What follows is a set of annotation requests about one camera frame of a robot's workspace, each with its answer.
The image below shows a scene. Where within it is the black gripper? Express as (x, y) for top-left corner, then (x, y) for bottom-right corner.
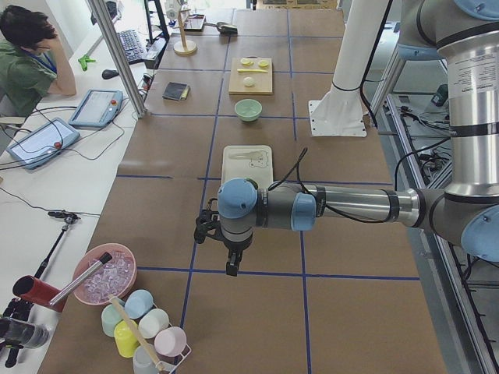
(194, 198), (252, 277)

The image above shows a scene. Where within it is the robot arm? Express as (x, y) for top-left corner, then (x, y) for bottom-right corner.
(194, 1), (498, 276)

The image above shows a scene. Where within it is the pink bowl with ice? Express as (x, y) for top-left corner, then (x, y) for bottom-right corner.
(73, 243), (137, 305)

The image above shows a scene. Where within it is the green ceramic bowl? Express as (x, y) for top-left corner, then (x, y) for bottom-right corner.
(234, 99), (263, 122)

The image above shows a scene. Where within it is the white cup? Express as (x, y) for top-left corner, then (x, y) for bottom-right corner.
(139, 308), (169, 339)

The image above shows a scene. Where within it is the pink cup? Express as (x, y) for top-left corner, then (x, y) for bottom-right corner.
(154, 326), (187, 357)

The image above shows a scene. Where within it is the blue cup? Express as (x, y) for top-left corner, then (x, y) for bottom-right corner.
(125, 289), (154, 319)

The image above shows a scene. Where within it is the white rectangular bear tray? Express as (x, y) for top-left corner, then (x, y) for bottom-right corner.
(218, 145), (274, 208)

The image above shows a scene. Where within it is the green cup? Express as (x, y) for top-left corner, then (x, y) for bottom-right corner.
(101, 304), (122, 337)

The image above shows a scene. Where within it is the yellow cup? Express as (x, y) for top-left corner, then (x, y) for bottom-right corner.
(114, 320), (140, 358)

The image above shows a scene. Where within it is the grey cup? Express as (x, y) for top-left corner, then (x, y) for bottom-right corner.
(133, 346), (159, 374)

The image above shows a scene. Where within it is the silver metal tube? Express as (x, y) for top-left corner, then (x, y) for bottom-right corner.
(48, 252), (112, 306)

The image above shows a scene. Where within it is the black selfie stick tripod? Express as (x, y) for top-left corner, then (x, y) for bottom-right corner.
(34, 210), (80, 279)

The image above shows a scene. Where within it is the wooden cutting board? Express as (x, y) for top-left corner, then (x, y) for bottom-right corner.
(228, 57), (274, 95)

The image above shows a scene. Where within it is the red bottle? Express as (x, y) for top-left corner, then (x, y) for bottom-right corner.
(12, 275), (66, 312)

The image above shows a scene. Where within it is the far blue teach pendant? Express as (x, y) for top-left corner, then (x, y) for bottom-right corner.
(69, 89), (124, 129)

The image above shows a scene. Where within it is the blue teach pendant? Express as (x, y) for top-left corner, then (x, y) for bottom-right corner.
(6, 118), (80, 170)
(69, 89), (124, 129)

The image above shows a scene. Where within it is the wooden mug tree stand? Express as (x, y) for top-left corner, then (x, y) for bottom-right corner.
(174, 11), (197, 56)

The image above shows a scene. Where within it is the near blue teach pendant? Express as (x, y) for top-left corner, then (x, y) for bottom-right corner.
(6, 118), (80, 170)

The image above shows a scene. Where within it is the black computer mouse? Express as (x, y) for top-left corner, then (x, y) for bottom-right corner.
(101, 69), (119, 80)

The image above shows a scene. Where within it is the black keyboard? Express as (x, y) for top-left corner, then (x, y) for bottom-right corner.
(117, 30), (147, 65)

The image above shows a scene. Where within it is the metal scoop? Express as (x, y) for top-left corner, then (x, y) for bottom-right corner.
(203, 22), (238, 35)

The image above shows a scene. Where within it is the dark tray with glasses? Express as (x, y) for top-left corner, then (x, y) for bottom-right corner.
(183, 14), (206, 32)

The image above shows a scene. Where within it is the green clamp tool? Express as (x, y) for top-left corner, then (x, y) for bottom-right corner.
(78, 55), (96, 72)

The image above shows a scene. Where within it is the person in green shirt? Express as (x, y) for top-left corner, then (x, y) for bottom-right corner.
(1, 5), (76, 118)

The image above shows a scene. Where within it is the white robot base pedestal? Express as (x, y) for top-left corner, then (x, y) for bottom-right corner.
(309, 0), (391, 137)

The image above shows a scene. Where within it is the black camera on tripod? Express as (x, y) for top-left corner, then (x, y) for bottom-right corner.
(1, 297), (49, 368)

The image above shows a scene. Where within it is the aluminium frame post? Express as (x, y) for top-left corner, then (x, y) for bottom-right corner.
(87, 0), (147, 118)

